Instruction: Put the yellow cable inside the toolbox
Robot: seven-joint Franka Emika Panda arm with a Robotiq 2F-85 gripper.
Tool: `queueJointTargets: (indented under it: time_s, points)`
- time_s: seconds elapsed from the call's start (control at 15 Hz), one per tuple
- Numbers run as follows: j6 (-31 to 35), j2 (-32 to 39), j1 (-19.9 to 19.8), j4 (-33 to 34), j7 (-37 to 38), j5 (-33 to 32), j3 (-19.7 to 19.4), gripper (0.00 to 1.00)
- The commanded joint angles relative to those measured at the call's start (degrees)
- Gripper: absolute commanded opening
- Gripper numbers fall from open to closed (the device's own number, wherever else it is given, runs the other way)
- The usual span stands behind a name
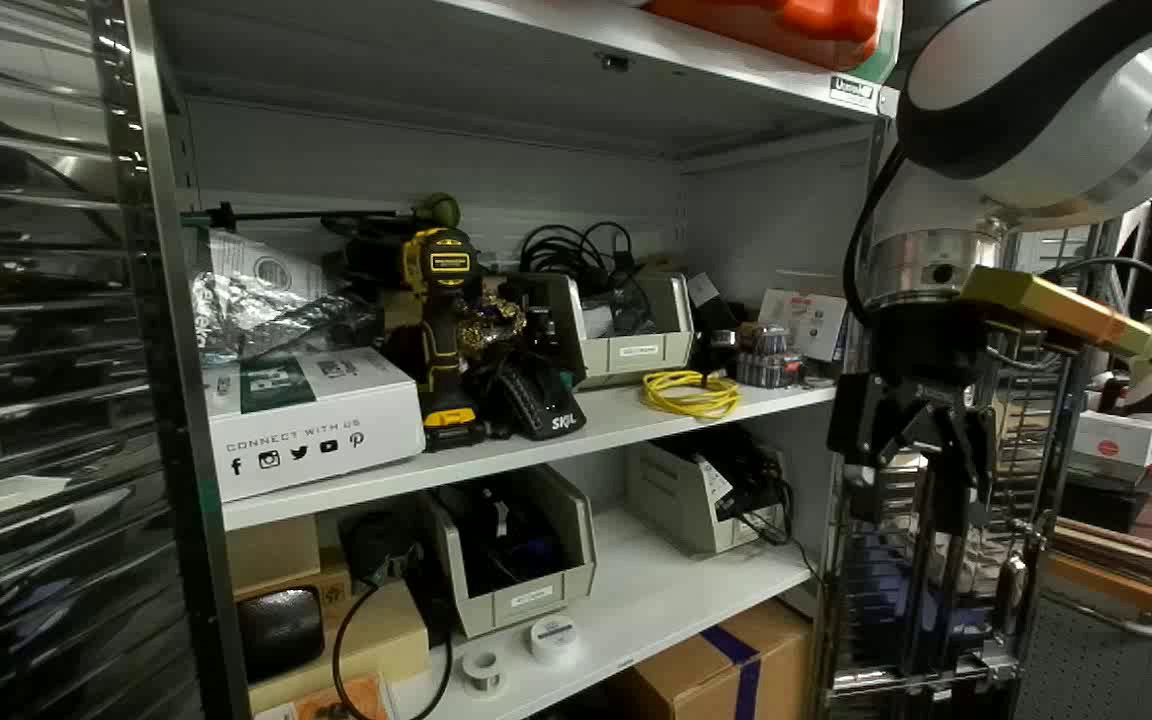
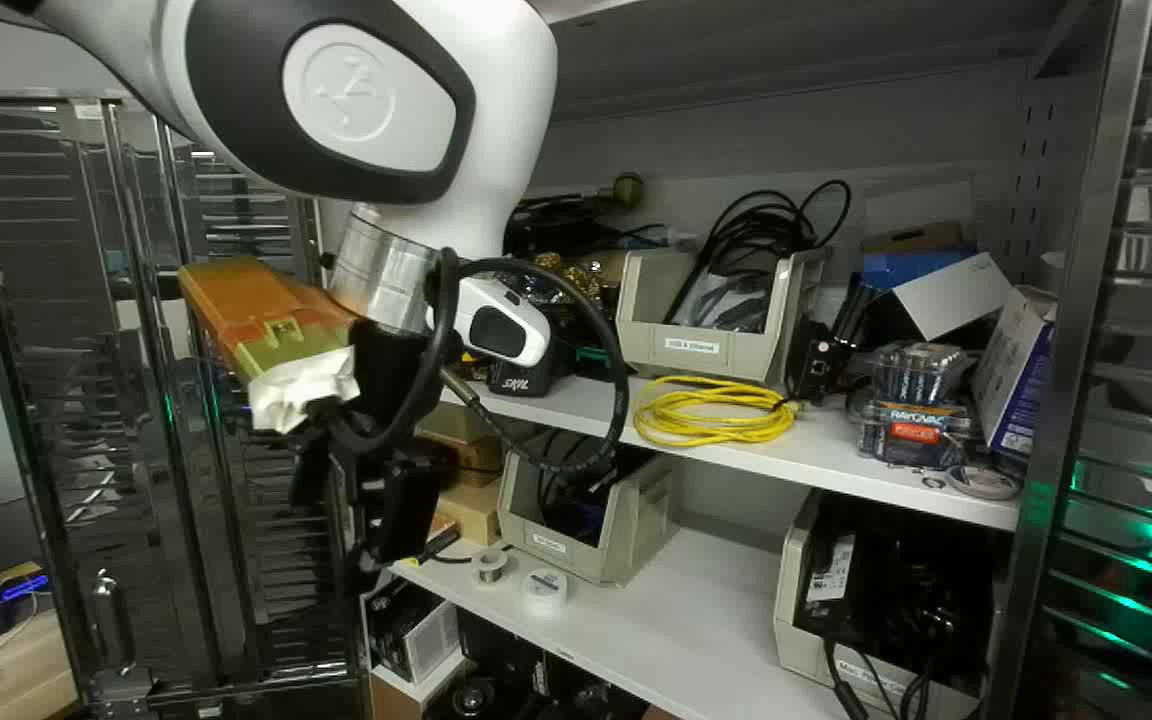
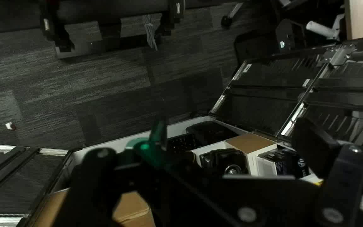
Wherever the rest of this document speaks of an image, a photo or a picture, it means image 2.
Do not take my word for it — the yellow cable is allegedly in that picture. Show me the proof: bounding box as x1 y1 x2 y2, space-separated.
631 367 809 453

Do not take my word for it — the grey bin with black parts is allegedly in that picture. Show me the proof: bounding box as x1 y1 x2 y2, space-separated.
492 450 675 593

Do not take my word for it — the black device with cable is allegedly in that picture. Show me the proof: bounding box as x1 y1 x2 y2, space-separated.
785 279 882 400

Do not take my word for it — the orange yellow box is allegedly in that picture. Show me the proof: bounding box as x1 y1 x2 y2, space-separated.
176 255 363 406

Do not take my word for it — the blue and white carton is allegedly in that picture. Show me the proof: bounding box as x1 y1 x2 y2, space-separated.
974 292 1063 462

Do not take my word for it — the round tape roll with print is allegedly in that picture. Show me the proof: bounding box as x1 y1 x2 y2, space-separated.
957 456 1026 510

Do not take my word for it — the brown cardboard boxes stack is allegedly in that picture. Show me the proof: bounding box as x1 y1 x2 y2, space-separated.
412 400 511 548

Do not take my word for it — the white crumpled cloth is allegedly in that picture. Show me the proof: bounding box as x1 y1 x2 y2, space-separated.
244 349 370 440

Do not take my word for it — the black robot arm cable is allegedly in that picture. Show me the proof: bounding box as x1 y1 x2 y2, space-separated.
326 250 638 500

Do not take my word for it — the blue cardboard box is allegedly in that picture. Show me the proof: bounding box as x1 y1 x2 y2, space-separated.
853 242 986 301

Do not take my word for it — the white open box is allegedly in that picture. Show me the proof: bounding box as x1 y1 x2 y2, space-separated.
355 584 471 708

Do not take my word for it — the dark wire mesh rack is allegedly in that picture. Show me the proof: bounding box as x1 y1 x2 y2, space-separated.
0 87 361 718

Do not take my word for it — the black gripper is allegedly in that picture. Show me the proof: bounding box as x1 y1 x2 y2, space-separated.
334 315 456 563

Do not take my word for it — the black coiled cables bundle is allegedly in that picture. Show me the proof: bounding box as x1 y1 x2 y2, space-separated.
660 175 860 336

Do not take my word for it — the black power adapter with cords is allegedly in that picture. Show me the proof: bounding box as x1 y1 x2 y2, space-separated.
767 492 1007 703

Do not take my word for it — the white folded paper sheet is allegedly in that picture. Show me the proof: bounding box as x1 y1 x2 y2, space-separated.
892 250 1019 344

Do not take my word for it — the grey toolbox bin with label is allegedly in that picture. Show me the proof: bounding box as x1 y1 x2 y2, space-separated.
612 244 826 393

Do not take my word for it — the shiny metal slatted rack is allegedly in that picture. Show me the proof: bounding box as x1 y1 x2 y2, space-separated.
986 0 1152 720

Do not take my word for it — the small tape roll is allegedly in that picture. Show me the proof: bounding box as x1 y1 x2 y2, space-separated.
469 543 521 589
521 563 575 610

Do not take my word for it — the pack of batteries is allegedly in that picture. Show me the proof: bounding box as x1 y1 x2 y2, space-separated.
853 336 986 472

